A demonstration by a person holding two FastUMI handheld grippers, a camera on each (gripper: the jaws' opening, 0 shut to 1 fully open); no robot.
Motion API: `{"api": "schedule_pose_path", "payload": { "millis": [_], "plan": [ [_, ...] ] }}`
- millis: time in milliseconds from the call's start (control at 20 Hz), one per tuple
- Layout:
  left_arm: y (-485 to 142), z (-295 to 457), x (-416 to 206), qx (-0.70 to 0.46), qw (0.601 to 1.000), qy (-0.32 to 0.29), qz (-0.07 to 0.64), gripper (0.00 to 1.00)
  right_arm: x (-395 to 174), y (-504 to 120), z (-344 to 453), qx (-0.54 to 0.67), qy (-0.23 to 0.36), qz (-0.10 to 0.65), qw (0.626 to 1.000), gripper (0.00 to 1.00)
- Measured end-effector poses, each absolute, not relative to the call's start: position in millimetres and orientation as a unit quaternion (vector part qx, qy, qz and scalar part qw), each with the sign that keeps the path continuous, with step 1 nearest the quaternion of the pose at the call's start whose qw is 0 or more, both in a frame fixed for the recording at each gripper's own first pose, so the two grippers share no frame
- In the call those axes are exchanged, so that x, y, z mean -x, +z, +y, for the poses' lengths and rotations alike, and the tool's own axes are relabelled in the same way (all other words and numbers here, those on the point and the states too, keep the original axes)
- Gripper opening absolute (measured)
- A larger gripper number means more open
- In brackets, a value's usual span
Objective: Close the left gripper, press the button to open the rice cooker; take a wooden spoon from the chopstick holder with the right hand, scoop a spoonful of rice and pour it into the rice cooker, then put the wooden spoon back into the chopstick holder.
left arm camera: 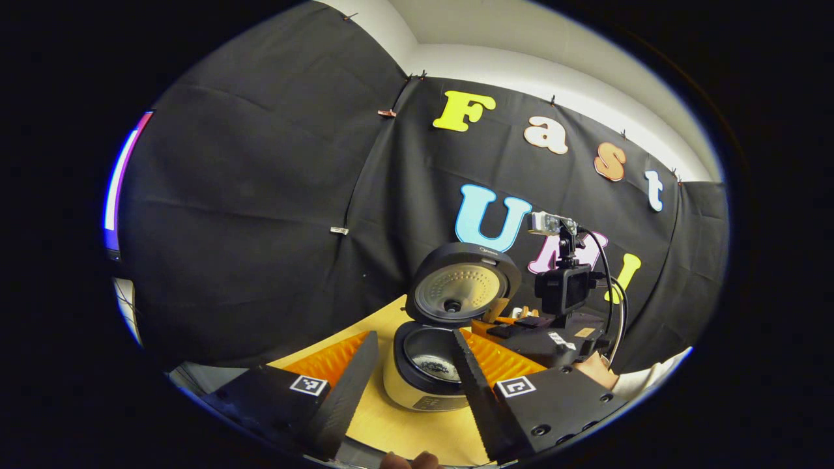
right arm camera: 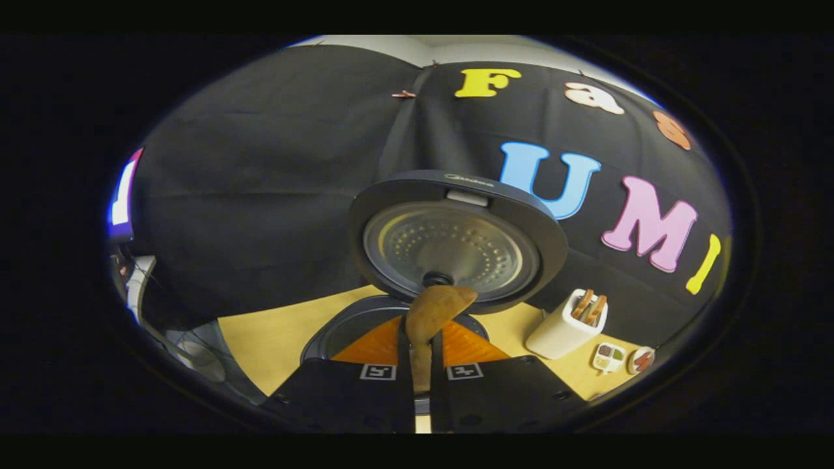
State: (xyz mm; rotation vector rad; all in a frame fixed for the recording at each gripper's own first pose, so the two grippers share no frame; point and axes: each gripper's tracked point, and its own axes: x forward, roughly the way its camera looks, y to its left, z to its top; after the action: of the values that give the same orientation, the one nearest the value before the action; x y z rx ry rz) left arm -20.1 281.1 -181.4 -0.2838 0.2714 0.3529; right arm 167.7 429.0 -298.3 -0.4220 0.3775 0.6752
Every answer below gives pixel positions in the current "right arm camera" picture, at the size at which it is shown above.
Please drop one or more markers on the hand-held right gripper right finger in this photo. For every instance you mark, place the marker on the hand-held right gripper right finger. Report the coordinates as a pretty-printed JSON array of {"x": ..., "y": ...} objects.
[{"x": 508, "y": 397}]

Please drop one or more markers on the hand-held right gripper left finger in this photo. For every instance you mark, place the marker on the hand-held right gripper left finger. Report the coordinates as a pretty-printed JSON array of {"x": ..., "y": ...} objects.
[{"x": 339, "y": 397}]

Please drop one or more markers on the wooden spoon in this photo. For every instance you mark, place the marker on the wooden spoon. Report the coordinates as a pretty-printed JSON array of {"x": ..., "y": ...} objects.
[{"x": 436, "y": 306}]

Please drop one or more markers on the dark blue rice cooker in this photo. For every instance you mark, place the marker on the dark blue rice cooker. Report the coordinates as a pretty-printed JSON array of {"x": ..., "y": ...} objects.
[{"x": 456, "y": 247}]

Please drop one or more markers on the white toaster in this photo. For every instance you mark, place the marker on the white toaster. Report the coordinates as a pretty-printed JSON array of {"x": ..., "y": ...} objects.
[{"x": 557, "y": 335}]

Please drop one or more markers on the white divided grain dish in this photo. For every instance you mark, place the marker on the white divided grain dish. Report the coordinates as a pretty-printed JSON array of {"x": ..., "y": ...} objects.
[{"x": 608, "y": 357}]

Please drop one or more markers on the toasted bread slice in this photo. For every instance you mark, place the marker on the toasted bread slice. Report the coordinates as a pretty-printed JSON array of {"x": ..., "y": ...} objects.
[
  {"x": 597, "y": 309},
  {"x": 583, "y": 303}
]

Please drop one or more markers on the white plate with red slices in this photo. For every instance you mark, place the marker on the white plate with red slices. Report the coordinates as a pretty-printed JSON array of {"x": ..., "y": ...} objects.
[{"x": 642, "y": 359}]

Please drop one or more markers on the black backdrop cloth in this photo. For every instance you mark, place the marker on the black backdrop cloth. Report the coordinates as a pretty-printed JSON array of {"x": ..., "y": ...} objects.
[{"x": 260, "y": 195}]

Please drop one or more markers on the lit monitor screen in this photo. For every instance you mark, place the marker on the lit monitor screen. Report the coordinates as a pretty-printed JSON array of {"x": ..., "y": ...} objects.
[{"x": 122, "y": 195}]

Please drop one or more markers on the white curved frame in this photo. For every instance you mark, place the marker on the white curved frame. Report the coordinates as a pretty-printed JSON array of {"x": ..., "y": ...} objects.
[{"x": 138, "y": 286}]

